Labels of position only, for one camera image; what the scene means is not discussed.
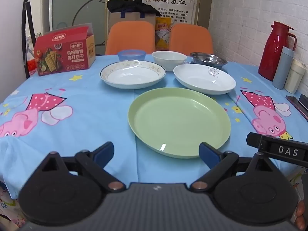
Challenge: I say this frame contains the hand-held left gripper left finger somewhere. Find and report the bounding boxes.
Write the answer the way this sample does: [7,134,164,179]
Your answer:
[38,141,126,193]

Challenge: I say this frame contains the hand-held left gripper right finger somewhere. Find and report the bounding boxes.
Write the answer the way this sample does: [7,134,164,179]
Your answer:
[189,142,274,193]

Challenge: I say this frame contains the green plate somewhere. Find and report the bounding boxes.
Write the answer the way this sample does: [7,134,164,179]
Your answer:
[127,88,231,159]

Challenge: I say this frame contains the blue translucent bowl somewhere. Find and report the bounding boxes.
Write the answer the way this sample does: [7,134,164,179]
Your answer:
[118,49,147,62]

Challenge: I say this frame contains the person's right hand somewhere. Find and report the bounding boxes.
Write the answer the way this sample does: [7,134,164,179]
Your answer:
[295,200,308,230]

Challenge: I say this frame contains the blue printed tablecloth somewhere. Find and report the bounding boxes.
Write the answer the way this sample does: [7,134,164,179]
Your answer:
[0,54,308,199]

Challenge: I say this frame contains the cream cup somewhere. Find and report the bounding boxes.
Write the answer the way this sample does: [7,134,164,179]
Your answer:
[284,59,306,94]

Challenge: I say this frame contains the white plate with small print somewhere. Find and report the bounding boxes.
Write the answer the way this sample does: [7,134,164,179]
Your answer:
[173,64,237,95]

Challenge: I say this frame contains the white plate with gold rim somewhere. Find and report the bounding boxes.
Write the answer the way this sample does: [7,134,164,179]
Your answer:
[100,61,167,89]

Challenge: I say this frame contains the grey-blue tumbler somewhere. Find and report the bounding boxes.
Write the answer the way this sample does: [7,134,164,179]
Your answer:
[272,46,294,90]

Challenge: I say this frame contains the stainless steel bowl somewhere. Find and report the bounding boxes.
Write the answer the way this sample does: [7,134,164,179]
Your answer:
[190,52,228,69]

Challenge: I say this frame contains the red thermos jug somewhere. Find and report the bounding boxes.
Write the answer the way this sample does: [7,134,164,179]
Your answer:
[258,21,297,81]

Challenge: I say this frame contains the white bowl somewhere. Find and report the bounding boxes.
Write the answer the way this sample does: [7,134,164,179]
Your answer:
[151,51,187,72]

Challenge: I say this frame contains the red cracker box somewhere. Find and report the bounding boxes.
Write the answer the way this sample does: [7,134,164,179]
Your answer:
[34,23,97,76]

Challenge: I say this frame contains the white printed undercloth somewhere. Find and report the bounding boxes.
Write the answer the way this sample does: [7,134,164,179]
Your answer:
[0,183,27,231]

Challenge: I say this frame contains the red plastic bag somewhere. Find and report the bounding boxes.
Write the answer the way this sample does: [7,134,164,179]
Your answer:
[26,59,37,77]

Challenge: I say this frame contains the orange chair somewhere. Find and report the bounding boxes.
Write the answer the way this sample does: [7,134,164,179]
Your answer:
[170,23,214,55]
[105,21,156,55]

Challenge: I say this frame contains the yellow packet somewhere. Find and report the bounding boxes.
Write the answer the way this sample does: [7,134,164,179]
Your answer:
[155,17,172,51]

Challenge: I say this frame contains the cardboard box with black cloth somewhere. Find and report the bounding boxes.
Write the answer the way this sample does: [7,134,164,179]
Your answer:
[108,11,156,33]

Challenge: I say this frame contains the frosted glass door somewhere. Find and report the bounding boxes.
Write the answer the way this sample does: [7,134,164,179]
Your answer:
[42,0,107,49]

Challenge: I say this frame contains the black metal stand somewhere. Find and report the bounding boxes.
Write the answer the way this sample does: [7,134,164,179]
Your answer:
[22,0,33,77]

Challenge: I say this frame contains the black cloth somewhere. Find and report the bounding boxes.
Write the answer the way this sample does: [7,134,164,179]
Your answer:
[106,0,159,15]

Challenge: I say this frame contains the wall poster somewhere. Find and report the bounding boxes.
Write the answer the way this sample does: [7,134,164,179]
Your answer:
[107,0,201,26]

